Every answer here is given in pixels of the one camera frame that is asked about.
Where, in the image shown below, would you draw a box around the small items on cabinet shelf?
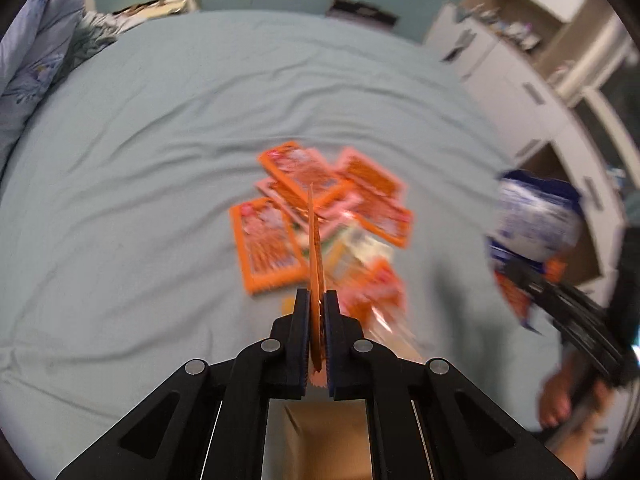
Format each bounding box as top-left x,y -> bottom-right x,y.
455,4 -> 543,51

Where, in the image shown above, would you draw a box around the orange snack packet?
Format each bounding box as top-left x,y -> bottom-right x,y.
350,197 -> 415,250
257,141 -> 351,213
229,197 -> 308,297
337,147 -> 405,201
307,182 -> 329,392

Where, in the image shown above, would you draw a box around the blue and white snack packet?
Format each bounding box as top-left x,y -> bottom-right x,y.
486,169 -> 585,337

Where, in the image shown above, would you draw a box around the dark printed cushion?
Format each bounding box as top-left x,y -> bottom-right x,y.
111,0 -> 202,17

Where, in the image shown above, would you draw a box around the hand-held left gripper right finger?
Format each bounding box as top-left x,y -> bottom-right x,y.
324,290 -> 588,480

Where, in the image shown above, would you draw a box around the light green bed sheet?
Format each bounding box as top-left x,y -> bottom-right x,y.
0,7 -> 556,480

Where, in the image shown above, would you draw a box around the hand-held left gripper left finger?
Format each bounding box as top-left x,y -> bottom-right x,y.
55,287 -> 310,480

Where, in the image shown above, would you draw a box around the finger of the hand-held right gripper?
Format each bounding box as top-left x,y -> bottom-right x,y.
499,259 -> 563,313

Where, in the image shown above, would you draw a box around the person's bare foot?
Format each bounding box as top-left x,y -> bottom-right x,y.
539,367 -> 613,430

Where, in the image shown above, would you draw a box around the white and green snack packet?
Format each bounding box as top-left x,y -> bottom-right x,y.
322,225 -> 393,286

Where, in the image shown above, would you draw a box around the black wall fixture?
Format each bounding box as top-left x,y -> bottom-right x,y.
326,0 -> 401,32

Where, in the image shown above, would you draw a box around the green leaf patterned pillow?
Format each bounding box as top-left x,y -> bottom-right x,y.
64,10 -> 123,73

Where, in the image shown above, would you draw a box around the cardboard box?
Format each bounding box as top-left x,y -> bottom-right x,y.
281,401 -> 374,480

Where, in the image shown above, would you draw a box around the white cabinet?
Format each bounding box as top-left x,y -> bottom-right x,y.
424,0 -> 640,286

